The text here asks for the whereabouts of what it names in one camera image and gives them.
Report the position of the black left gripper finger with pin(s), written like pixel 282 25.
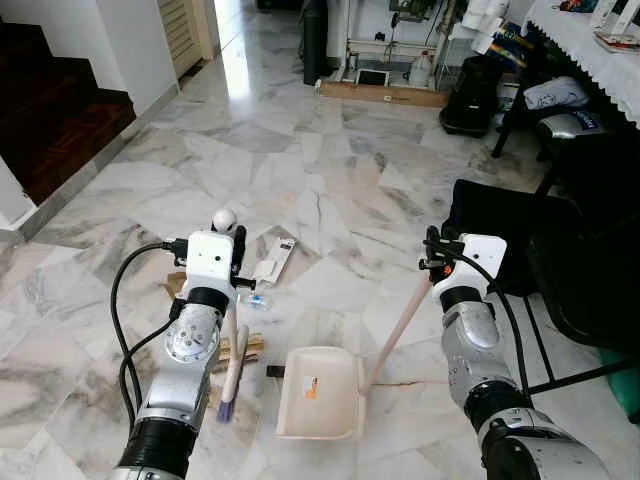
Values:
pixel 240 242

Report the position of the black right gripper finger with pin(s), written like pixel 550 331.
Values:
pixel 431 242
pixel 441 234

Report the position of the beige broom purple bristles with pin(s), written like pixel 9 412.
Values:
pixel 235 365

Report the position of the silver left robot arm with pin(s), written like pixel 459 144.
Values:
pixel 190 345

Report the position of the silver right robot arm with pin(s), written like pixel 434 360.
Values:
pixel 470 335

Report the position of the clear plastic bottle scrap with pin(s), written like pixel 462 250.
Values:
pixel 255 298

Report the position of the white paper packaging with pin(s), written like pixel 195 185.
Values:
pixel 280 255

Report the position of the tan cardboard strips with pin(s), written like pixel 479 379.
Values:
pixel 252 343

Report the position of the small black scrap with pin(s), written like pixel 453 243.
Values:
pixel 275 371

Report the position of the black folding chair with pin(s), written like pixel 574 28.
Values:
pixel 590 260

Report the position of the black suitcase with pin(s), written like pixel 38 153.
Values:
pixel 472 95

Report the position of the long flat cardboard box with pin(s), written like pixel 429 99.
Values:
pixel 385 93

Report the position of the white plastic jug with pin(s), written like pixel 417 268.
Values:
pixel 421 70

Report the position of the silver bag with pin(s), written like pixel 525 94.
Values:
pixel 572 125

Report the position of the white framed tablet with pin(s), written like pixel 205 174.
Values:
pixel 372 77

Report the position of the white grey bag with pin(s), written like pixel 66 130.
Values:
pixel 555 95

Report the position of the white metal rack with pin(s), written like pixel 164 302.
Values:
pixel 400 40

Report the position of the green plastic bin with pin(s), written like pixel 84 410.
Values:
pixel 625 385

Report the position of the dark wooden staircase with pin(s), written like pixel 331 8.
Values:
pixel 60 120

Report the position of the beige louvered door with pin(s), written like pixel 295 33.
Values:
pixel 183 30

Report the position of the table with white tablecloth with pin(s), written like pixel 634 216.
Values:
pixel 590 60

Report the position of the stack of books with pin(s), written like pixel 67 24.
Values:
pixel 618 42

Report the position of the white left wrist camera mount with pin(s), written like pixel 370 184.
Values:
pixel 208 258

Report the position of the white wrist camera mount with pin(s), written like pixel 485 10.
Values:
pixel 208 258
pixel 483 258

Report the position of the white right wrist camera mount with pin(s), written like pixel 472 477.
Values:
pixel 483 258

